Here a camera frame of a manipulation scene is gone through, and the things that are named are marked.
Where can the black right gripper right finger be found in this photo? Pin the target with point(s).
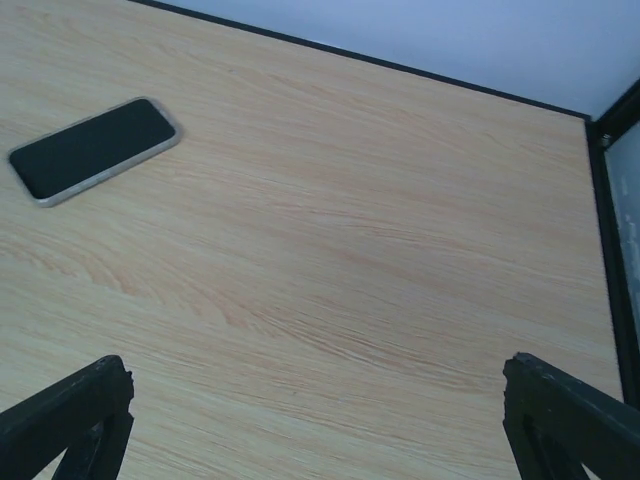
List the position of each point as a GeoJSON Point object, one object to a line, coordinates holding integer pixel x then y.
{"type": "Point", "coordinates": [559, 427]}

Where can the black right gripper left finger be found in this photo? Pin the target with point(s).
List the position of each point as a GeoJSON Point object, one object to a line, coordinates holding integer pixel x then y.
{"type": "Point", "coordinates": [84, 419]}

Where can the black phone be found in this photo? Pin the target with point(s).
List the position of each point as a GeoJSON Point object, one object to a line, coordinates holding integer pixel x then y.
{"type": "Point", "coordinates": [62, 164]}

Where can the black enclosure frame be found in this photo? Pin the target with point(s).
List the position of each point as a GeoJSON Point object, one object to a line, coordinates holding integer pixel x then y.
{"type": "Point", "coordinates": [601, 134]}

